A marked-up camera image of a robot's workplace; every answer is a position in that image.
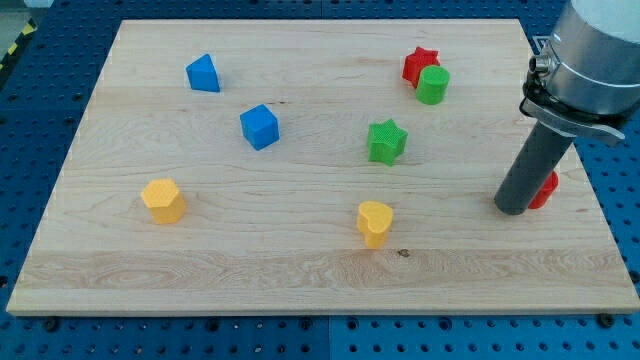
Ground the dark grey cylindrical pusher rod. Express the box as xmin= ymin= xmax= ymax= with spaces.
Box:
xmin=494 ymin=122 xmax=574 ymax=215

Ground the red circle block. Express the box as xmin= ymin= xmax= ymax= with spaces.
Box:
xmin=528 ymin=171 xmax=559 ymax=209

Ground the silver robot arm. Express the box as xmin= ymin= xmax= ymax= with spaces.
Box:
xmin=494 ymin=0 xmax=639 ymax=215

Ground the red star block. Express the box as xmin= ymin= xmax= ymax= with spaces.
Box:
xmin=402 ymin=47 xmax=440 ymax=88

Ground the green star block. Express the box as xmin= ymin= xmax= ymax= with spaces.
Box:
xmin=367 ymin=119 xmax=408 ymax=166

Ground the green cylinder block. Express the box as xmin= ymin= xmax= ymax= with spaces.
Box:
xmin=416 ymin=65 xmax=450 ymax=105

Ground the yellow heart block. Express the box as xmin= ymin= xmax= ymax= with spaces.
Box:
xmin=356 ymin=201 xmax=394 ymax=249

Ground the light wooden board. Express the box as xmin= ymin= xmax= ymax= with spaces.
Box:
xmin=7 ymin=19 xmax=639 ymax=316

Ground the blue cube block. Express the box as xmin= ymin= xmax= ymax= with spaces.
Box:
xmin=240 ymin=104 xmax=280 ymax=151

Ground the blue triangle block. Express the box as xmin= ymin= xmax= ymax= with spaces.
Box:
xmin=186 ymin=54 xmax=221 ymax=93

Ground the yellow hexagon block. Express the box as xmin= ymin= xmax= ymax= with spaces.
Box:
xmin=141 ymin=178 xmax=187 ymax=225

